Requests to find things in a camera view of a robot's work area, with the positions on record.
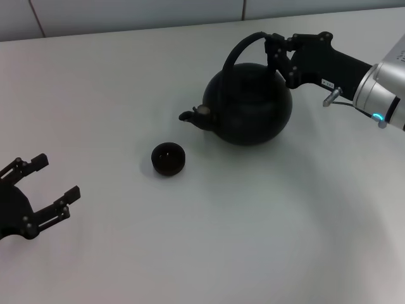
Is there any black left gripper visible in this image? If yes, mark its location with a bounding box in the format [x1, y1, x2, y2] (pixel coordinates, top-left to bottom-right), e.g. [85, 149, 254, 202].
[0, 153, 82, 242]

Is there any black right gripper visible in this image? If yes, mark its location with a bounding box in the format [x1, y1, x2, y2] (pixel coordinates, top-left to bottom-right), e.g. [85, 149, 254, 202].
[264, 31, 373, 99]

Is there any black round teapot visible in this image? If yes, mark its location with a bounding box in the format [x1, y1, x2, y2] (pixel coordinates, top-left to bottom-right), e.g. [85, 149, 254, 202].
[178, 31, 294, 146]

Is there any small black teacup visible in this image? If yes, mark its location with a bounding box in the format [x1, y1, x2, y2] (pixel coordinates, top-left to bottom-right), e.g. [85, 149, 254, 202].
[151, 142, 187, 176]

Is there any right wrist plug with cable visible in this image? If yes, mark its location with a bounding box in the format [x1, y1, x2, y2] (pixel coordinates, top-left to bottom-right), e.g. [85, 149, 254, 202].
[322, 87, 374, 120]

